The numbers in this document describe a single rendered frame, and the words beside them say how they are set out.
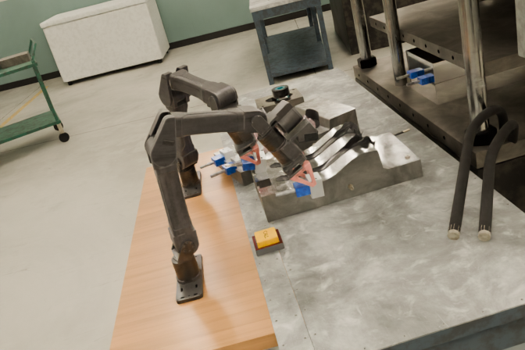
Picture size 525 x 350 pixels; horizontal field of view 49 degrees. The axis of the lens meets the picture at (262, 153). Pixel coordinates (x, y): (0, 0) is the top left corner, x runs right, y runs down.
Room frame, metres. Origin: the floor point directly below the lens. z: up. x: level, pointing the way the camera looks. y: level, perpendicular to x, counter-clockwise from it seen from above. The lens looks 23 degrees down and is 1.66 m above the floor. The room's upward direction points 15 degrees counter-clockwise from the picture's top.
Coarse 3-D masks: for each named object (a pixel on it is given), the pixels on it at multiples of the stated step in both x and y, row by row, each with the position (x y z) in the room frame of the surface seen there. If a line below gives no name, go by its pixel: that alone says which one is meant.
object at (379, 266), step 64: (384, 128) 1.98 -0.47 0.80; (256, 192) 1.73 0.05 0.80; (384, 192) 1.51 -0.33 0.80; (448, 192) 1.41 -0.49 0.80; (256, 256) 1.35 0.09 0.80; (320, 256) 1.27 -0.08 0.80; (384, 256) 1.20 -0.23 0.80; (448, 256) 1.13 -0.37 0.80; (512, 256) 1.07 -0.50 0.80; (320, 320) 1.03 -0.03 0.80; (384, 320) 0.97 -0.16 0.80; (448, 320) 0.92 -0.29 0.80
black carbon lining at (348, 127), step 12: (336, 132) 1.74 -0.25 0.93; (348, 132) 1.71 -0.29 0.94; (324, 144) 1.74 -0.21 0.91; (348, 144) 1.63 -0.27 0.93; (360, 144) 1.60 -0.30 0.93; (372, 144) 1.62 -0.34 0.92; (312, 156) 1.72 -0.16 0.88; (336, 156) 1.62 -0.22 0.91; (312, 168) 1.63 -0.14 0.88; (324, 168) 1.61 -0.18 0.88; (276, 180) 1.59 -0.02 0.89
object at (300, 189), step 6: (306, 174) 1.44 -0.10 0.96; (318, 174) 1.42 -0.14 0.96; (318, 180) 1.39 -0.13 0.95; (294, 186) 1.41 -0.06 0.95; (300, 186) 1.40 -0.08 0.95; (306, 186) 1.40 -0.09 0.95; (318, 186) 1.39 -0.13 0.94; (282, 192) 1.41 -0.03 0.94; (288, 192) 1.41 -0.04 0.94; (294, 192) 1.41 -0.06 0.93; (300, 192) 1.39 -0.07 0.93; (306, 192) 1.40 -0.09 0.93; (312, 192) 1.39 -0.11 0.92; (318, 192) 1.39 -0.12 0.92
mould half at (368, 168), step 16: (336, 128) 1.78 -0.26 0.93; (320, 144) 1.76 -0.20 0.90; (336, 144) 1.68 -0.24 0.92; (368, 144) 1.59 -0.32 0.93; (384, 144) 1.72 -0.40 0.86; (400, 144) 1.68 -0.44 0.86; (272, 160) 1.75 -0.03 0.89; (320, 160) 1.66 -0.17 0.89; (336, 160) 1.59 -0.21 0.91; (352, 160) 1.53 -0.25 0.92; (368, 160) 1.53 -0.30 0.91; (384, 160) 1.60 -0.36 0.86; (400, 160) 1.57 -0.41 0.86; (416, 160) 1.54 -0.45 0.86; (256, 176) 1.66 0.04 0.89; (272, 176) 1.63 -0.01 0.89; (320, 176) 1.56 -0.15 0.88; (336, 176) 1.53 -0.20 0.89; (352, 176) 1.53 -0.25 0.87; (368, 176) 1.53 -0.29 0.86; (384, 176) 1.54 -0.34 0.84; (400, 176) 1.54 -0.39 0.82; (416, 176) 1.54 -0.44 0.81; (272, 192) 1.52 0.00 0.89; (336, 192) 1.53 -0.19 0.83; (352, 192) 1.53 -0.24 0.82; (368, 192) 1.53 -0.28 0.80; (272, 208) 1.51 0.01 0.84; (288, 208) 1.52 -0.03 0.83; (304, 208) 1.52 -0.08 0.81
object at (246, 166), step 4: (260, 152) 1.71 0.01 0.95; (248, 156) 1.71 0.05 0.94; (252, 156) 1.71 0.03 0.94; (256, 156) 1.69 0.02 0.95; (260, 156) 1.69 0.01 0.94; (264, 156) 1.69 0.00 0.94; (244, 160) 1.69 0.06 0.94; (256, 160) 1.67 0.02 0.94; (264, 160) 1.67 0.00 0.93; (228, 164) 1.69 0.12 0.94; (232, 164) 1.69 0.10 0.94; (236, 164) 1.69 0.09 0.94; (240, 164) 1.69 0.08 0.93; (244, 164) 1.67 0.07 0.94; (248, 164) 1.67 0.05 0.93; (252, 164) 1.67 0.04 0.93; (260, 164) 1.67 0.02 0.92; (264, 164) 1.67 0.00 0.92; (244, 168) 1.67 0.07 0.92; (248, 168) 1.68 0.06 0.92; (252, 168) 1.68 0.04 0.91; (256, 168) 1.68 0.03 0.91; (260, 168) 1.68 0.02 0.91; (264, 168) 1.68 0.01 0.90; (256, 172) 1.68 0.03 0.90; (260, 172) 1.68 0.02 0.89
